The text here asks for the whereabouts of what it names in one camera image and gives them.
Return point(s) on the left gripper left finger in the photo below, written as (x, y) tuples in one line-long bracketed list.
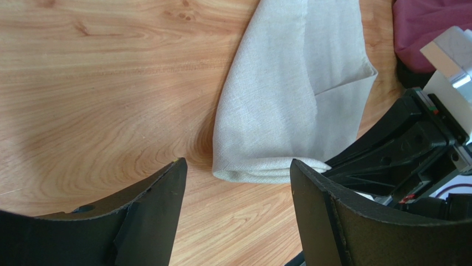
[(134, 226)]

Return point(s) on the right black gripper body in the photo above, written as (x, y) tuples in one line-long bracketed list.
[(459, 154)]

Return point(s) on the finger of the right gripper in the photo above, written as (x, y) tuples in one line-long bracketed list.
[(413, 121), (372, 180)]

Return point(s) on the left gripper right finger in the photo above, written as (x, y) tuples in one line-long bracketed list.
[(337, 226)]

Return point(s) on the beige linen napkin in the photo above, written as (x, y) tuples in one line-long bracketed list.
[(297, 88)]

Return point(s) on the maroon garment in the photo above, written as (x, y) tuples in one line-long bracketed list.
[(416, 23)]

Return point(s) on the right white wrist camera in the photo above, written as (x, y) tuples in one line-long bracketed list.
[(450, 54)]

